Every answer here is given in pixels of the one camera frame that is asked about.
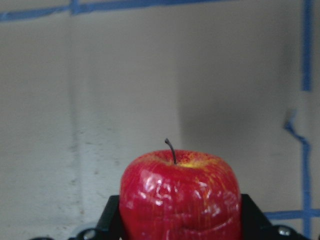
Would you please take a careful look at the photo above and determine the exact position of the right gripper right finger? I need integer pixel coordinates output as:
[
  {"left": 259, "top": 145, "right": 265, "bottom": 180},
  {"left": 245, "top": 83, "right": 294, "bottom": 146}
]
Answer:
[{"left": 241, "top": 193, "right": 273, "bottom": 240}]

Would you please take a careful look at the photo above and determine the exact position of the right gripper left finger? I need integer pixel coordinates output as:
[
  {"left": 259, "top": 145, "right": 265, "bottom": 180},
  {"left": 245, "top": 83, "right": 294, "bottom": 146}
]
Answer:
[{"left": 96, "top": 195, "right": 125, "bottom": 240}]

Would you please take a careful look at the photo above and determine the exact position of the red apple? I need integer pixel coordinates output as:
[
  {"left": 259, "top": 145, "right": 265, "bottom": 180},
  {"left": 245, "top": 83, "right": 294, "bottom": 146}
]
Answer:
[{"left": 119, "top": 147, "right": 243, "bottom": 240}]

